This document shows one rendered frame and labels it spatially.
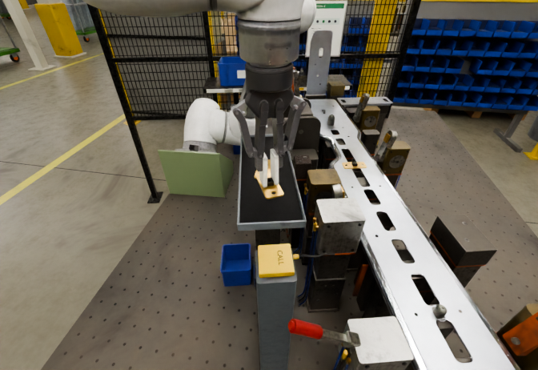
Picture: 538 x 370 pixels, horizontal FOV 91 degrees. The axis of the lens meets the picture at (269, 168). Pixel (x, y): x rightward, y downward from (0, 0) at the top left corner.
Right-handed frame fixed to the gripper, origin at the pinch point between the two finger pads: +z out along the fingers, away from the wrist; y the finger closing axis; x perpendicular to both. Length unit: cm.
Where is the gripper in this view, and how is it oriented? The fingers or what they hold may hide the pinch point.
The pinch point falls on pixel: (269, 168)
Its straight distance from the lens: 52.9
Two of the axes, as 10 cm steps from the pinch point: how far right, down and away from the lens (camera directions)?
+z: 0.0, 8.1, 5.8
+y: 9.5, -1.8, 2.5
